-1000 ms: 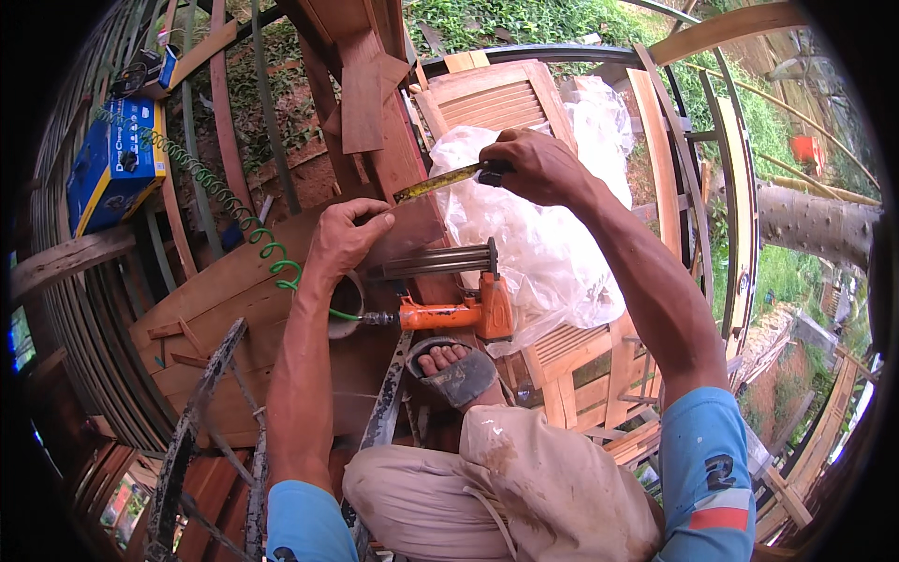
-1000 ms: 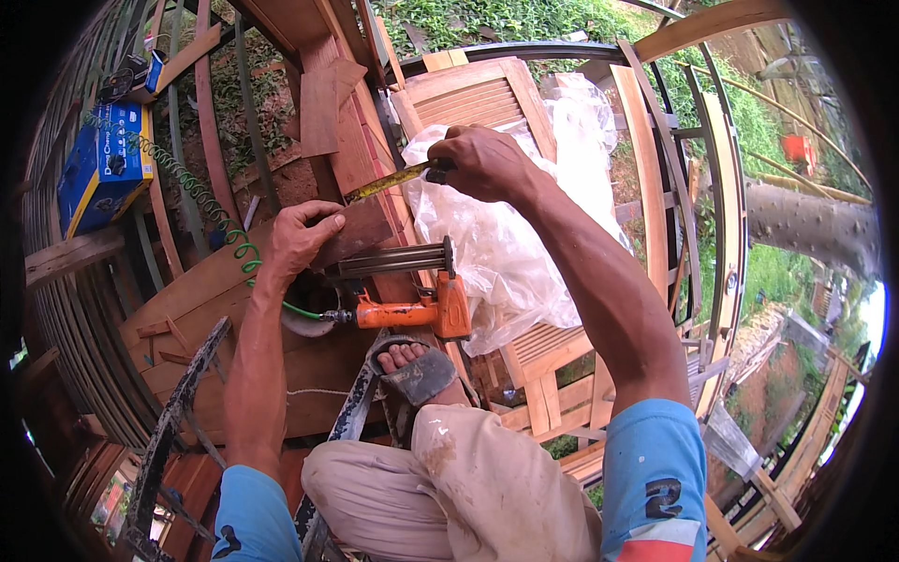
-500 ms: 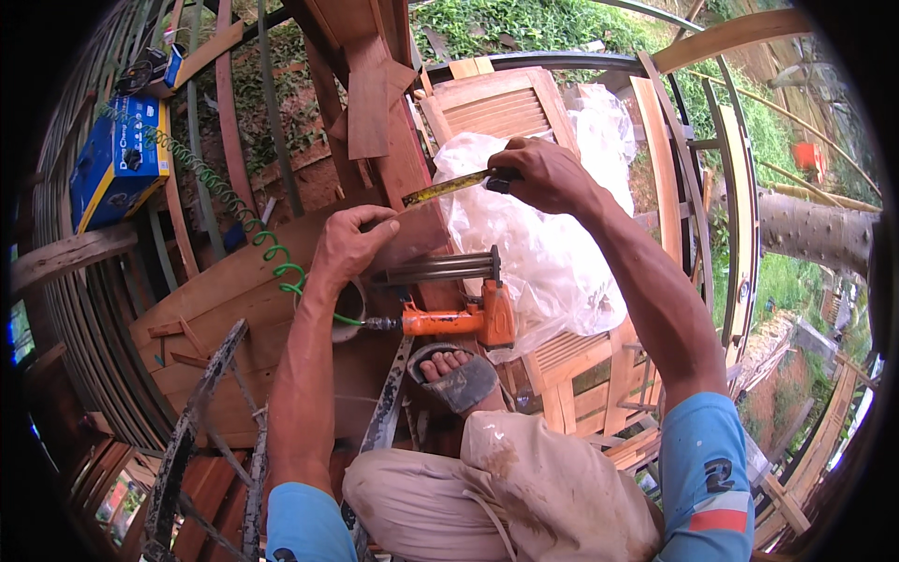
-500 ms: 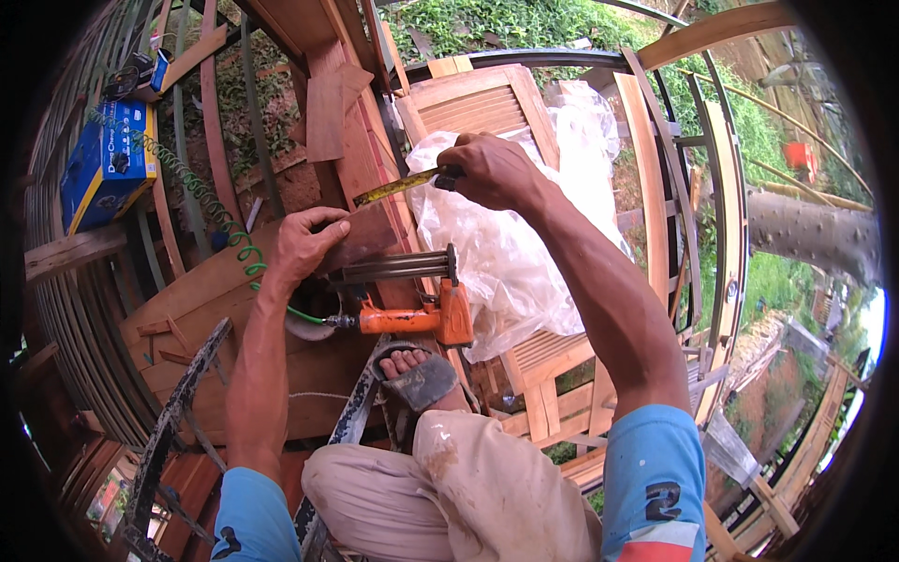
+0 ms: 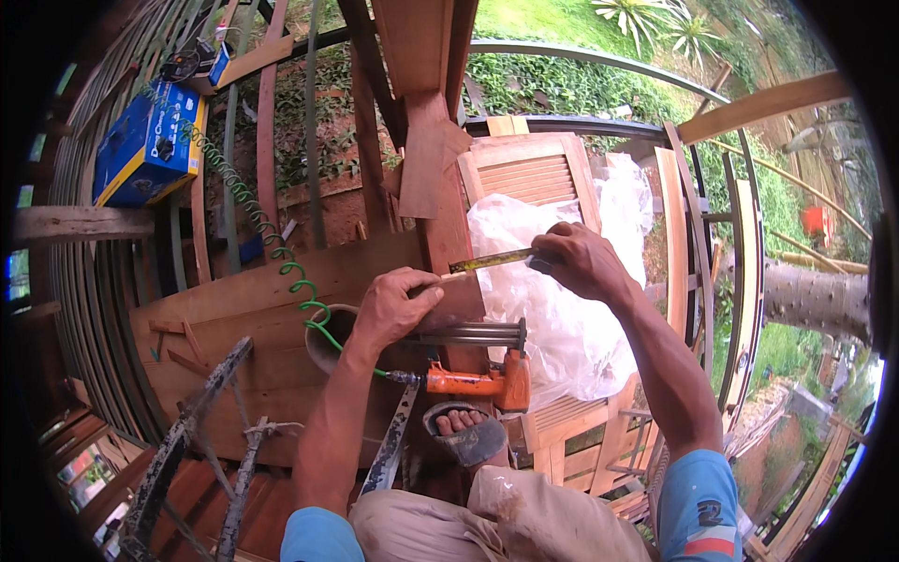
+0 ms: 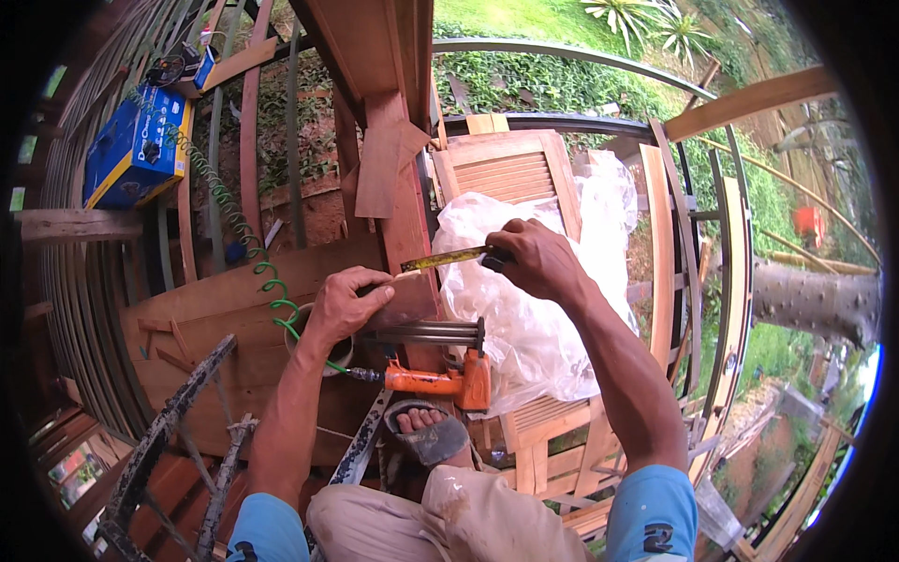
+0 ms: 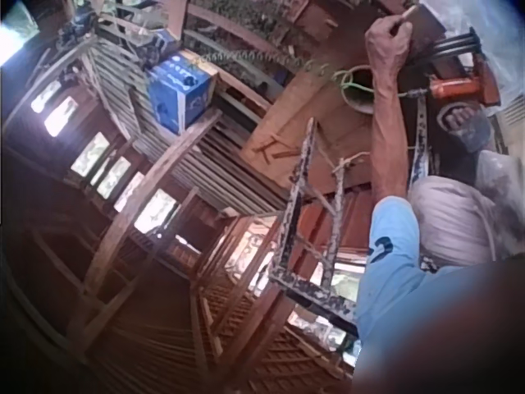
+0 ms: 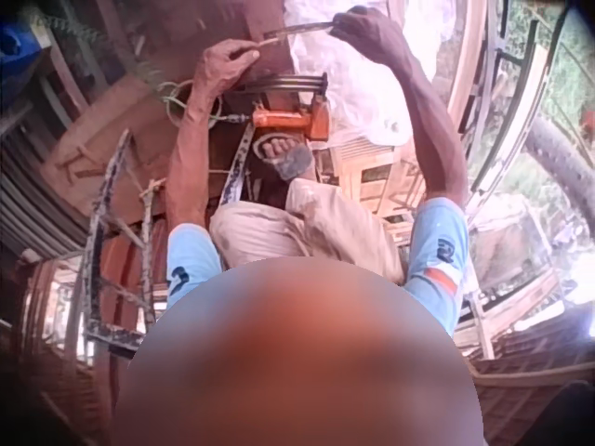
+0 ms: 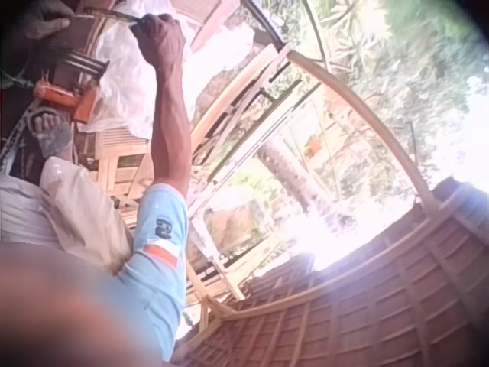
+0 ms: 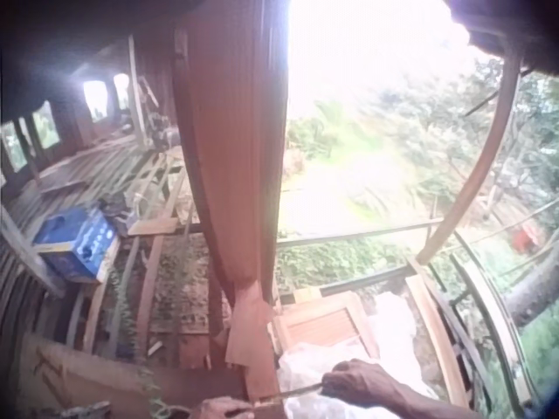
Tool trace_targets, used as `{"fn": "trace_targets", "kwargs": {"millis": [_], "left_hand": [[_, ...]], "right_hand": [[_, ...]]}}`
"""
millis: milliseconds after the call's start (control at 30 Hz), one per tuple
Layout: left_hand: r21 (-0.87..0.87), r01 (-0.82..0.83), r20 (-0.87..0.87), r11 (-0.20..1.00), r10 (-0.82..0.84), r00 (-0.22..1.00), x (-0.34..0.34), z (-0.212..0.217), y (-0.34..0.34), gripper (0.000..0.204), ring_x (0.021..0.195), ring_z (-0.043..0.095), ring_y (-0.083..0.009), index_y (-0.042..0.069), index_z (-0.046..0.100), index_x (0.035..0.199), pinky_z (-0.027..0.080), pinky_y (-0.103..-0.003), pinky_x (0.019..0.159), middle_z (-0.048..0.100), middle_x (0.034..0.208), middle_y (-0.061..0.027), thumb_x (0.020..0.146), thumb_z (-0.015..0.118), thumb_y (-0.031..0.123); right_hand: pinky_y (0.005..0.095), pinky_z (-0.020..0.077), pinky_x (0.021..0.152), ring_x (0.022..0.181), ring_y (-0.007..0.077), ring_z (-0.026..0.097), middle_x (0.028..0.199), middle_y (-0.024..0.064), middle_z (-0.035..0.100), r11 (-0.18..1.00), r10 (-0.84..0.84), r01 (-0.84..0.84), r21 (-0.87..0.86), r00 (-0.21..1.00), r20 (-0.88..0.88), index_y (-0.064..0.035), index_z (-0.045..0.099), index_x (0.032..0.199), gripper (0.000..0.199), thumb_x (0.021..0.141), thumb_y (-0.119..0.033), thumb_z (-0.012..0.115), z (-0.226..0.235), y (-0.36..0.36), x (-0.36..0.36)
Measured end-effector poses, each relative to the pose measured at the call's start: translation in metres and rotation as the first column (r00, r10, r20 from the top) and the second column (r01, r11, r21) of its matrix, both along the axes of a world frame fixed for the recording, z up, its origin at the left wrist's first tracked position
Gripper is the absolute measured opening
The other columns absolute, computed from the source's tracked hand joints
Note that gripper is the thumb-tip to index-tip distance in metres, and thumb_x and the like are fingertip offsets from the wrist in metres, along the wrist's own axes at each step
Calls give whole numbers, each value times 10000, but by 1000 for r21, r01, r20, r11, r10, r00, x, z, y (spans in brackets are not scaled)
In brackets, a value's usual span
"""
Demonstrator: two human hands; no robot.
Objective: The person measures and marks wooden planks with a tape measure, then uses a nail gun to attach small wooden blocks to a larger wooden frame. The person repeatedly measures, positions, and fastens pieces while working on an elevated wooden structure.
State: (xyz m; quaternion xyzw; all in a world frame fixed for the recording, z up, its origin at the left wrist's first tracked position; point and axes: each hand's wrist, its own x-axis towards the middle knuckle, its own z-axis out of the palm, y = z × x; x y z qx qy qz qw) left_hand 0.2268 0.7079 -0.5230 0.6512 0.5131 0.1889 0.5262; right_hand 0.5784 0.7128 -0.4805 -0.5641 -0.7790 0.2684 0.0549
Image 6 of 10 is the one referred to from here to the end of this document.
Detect person's left hand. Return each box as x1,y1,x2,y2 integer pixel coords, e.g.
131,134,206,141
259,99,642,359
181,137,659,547
305,266,396,350

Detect curved wooden plank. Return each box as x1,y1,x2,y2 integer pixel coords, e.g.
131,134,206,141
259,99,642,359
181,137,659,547
638,142,677,373

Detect wide wooden platform board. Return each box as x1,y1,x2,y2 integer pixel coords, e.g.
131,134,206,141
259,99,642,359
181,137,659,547
118,234,396,468

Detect orange container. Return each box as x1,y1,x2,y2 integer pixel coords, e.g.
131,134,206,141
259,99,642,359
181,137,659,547
793,205,827,248

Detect clear plastic sheet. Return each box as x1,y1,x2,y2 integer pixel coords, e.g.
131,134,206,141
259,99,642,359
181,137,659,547
430,149,641,420

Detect yellow tape measure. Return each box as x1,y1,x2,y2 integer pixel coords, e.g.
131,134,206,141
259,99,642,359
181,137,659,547
399,244,508,275

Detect person's legs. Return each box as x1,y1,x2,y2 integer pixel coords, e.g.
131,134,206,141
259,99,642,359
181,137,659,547
306,399,595,562

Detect green coiled air hose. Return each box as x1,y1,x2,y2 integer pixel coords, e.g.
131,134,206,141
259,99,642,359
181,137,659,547
126,90,352,375

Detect small reddish wood block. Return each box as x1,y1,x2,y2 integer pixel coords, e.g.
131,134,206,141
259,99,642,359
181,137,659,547
357,270,441,333

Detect small blue box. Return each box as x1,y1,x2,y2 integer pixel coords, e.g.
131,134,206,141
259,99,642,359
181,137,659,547
192,45,219,91

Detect person's right hand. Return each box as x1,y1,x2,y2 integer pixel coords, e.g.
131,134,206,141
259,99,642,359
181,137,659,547
485,218,597,303

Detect tree trunk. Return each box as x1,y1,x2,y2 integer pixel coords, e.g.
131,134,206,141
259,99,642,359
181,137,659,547
750,256,883,350

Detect loose wooden board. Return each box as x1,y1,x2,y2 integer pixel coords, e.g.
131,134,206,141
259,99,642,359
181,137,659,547
353,118,432,220

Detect person's body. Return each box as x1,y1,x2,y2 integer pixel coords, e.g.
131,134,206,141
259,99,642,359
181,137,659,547
225,464,700,562

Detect curved metal railing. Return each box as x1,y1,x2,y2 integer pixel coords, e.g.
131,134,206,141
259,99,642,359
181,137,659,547
430,37,754,451

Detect orange pneumatic nail gun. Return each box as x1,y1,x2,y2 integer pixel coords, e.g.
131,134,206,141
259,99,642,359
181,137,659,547
347,316,493,413

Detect reddish wooden post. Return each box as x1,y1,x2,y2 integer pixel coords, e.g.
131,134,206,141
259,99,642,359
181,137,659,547
289,0,445,373

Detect bamboo pole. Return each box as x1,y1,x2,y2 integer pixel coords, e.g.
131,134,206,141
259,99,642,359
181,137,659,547
694,135,883,266

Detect long wooden beam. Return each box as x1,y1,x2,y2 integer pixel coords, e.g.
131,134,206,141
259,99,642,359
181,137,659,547
663,65,841,143

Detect white cup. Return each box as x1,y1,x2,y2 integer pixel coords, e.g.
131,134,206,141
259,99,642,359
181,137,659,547
284,302,356,378

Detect paint-splattered metal ladder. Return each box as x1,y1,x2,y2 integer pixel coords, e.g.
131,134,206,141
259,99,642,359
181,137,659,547
97,333,394,562

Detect louvered wooden door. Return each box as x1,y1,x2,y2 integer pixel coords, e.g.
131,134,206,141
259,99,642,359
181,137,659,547
430,129,627,501

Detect weathered wooden crossbeam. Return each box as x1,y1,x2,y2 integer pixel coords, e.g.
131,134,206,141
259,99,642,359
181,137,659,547
14,208,146,244

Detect stack of curved wooden slats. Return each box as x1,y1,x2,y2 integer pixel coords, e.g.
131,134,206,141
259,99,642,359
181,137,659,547
34,0,169,440

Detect blue and yellow carton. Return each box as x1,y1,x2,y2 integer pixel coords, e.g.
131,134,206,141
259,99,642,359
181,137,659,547
82,83,192,211

